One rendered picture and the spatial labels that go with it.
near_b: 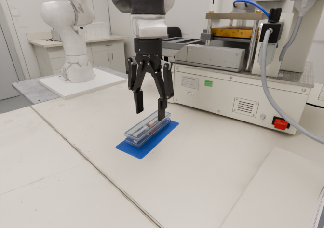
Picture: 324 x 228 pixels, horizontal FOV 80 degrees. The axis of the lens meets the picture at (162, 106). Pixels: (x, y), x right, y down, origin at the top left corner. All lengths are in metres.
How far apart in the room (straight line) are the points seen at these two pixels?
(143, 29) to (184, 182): 0.36
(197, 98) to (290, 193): 0.45
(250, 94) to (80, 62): 0.83
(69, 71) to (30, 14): 2.41
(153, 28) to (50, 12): 0.69
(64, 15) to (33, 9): 2.44
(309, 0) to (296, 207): 0.51
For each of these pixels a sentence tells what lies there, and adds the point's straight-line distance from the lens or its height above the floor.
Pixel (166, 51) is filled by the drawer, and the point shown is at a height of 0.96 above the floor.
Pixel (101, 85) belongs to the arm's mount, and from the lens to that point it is 1.06.
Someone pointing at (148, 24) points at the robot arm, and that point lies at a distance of 0.46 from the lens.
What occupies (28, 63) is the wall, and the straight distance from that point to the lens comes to 3.52.
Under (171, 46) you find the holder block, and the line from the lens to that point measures 0.87.
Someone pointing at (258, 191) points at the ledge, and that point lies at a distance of 0.46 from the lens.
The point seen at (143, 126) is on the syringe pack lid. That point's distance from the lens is 0.60.
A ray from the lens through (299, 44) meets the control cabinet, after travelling 0.79.
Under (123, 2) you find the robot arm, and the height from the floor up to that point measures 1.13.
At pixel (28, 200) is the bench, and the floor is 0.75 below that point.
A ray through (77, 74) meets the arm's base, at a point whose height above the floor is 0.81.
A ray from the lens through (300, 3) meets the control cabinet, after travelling 0.69.
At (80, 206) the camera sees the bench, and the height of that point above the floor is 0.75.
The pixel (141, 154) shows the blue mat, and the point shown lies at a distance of 0.56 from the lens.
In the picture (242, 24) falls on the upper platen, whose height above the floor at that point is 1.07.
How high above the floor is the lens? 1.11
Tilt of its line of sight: 26 degrees down
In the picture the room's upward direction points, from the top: straight up
